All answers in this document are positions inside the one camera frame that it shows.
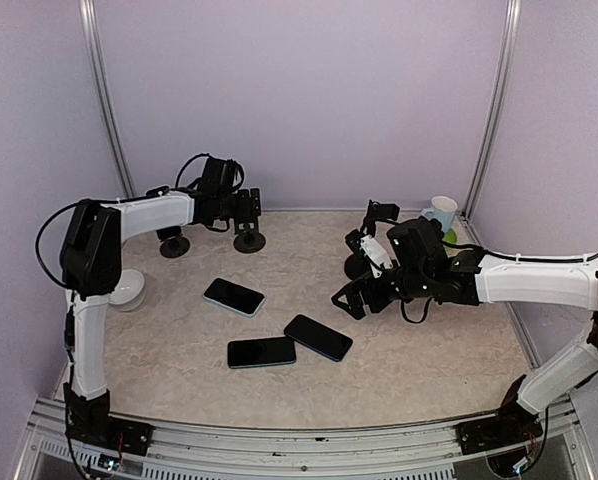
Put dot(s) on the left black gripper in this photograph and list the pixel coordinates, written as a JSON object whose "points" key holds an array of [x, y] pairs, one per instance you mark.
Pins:
{"points": [[246, 207]]}

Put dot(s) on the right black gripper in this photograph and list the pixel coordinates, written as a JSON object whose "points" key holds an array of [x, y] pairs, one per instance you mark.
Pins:
{"points": [[353, 288]]}

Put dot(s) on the folding phone stand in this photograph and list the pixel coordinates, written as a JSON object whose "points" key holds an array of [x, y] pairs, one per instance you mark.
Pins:
{"points": [[248, 239], [173, 243]]}

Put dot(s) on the phone with dark-blue case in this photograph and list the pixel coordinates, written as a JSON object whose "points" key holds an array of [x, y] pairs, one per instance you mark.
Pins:
{"points": [[318, 337]]}

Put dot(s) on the phone with light-blue case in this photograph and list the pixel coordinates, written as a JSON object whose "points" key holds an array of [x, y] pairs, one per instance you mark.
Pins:
{"points": [[234, 297]]}

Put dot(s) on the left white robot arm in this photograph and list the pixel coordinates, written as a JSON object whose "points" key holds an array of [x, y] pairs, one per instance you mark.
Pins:
{"points": [[91, 268]]}

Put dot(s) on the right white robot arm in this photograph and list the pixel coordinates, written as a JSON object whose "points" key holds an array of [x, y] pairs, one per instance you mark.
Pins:
{"points": [[418, 266]]}

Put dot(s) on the black clamp phone stand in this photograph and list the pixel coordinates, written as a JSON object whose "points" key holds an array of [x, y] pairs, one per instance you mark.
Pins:
{"points": [[378, 213]]}

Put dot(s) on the phone with teal case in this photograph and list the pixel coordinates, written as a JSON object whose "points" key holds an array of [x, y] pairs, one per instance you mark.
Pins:
{"points": [[262, 352]]}

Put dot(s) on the green saucer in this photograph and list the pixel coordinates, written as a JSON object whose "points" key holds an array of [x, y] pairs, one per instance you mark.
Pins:
{"points": [[449, 239]]}

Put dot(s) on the white blue mug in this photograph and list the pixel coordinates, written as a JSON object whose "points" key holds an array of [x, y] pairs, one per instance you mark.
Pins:
{"points": [[443, 209]]}

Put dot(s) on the white bowl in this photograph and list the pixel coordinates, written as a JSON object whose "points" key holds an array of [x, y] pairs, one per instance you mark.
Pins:
{"points": [[129, 292]]}

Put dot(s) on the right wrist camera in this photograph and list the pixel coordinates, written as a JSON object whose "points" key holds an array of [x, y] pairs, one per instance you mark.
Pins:
{"points": [[367, 256]]}

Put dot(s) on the right aluminium frame post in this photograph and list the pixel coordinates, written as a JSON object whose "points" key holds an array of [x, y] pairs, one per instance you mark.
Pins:
{"points": [[502, 75]]}

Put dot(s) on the aluminium frame post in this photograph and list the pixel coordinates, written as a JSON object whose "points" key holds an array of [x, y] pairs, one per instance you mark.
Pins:
{"points": [[88, 14], [502, 75]]}

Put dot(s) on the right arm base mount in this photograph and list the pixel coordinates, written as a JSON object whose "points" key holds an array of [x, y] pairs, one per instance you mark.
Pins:
{"points": [[495, 432]]}

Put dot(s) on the left aluminium frame post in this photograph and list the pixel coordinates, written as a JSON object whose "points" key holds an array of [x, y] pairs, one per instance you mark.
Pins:
{"points": [[88, 14]]}

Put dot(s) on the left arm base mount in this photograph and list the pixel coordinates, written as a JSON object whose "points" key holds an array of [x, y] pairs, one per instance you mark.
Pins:
{"points": [[120, 435]]}

